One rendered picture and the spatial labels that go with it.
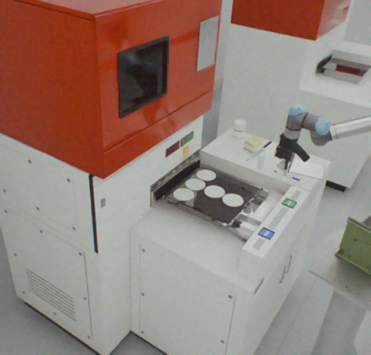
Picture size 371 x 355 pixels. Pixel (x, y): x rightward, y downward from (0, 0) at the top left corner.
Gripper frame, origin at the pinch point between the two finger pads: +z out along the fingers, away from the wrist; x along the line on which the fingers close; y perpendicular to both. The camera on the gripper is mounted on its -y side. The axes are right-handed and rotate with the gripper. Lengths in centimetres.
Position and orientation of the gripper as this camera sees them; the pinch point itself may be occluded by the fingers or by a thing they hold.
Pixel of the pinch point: (287, 173)
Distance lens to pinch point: 217.6
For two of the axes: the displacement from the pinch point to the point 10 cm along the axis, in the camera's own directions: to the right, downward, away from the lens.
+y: -8.3, -3.4, 4.4
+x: -5.5, 3.9, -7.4
